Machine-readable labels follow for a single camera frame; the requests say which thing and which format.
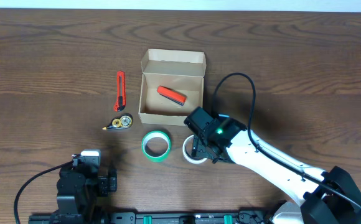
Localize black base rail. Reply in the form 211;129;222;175
28;210;274;224

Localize yellow black correction tape dispenser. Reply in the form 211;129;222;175
102;113;133;131

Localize red black stapler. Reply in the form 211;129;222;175
157;86;187;106

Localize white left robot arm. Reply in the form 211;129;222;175
49;161;118;224

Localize green tape roll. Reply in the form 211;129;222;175
141;131;171;162

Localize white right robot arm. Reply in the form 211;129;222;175
184;111;361;223

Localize open cardboard box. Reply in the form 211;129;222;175
138;49;207;126

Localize white tape roll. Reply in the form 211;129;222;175
182;135;207;164

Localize red utility knife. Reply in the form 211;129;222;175
113;71;126;111

